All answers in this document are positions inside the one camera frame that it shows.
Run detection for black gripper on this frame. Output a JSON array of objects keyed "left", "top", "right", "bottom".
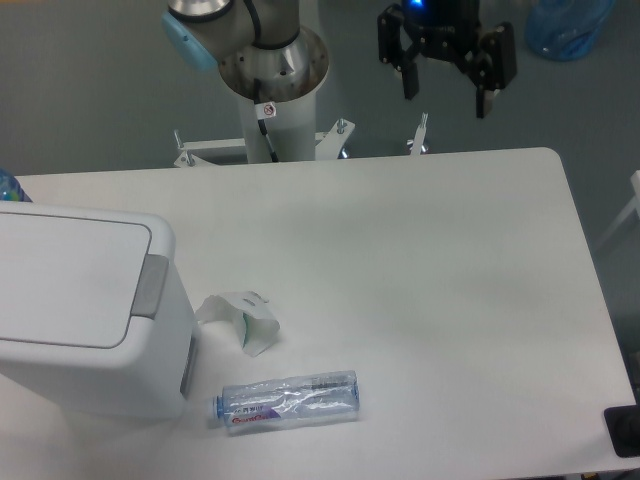
[{"left": 377, "top": 1, "right": 517, "bottom": 119}]

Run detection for white push-lid trash can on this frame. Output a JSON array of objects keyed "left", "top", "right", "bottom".
[{"left": 1, "top": 201, "right": 199, "bottom": 419}]

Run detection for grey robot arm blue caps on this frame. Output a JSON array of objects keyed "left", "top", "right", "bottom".
[{"left": 162, "top": 1, "right": 517, "bottom": 118}]

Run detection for blue bottle behind trash can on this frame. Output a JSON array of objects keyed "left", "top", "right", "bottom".
[{"left": 0, "top": 168, "right": 32, "bottom": 202}]

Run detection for blue plastic bag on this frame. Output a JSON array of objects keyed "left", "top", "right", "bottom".
[{"left": 524, "top": 0, "right": 616, "bottom": 62}]

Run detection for crumpled white paper wrapper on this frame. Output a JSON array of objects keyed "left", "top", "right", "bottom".
[{"left": 195, "top": 291, "right": 281, "bottom": 358}]

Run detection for empty clear plastic bottle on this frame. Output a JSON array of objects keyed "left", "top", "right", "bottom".
[{"left": 206, "top": 370, "right": 360, "bottom": 434}]

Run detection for black device at table edge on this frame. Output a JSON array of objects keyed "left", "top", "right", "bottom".
[{"left": 604, "top": 405, "right": 639, "bottom": 458}]

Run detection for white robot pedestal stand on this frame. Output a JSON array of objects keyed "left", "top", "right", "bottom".
[{"left": 172, "top": 25, "right": 357, "bottom": 169}]

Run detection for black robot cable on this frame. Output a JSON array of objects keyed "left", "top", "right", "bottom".
[{"left": 252, "top": 79, "right": 280, "bottom": 164}]

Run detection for white frame at right edge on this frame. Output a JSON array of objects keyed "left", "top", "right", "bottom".
[{"left": 594, "top": 170, "right": 639, "bottom": 255}]

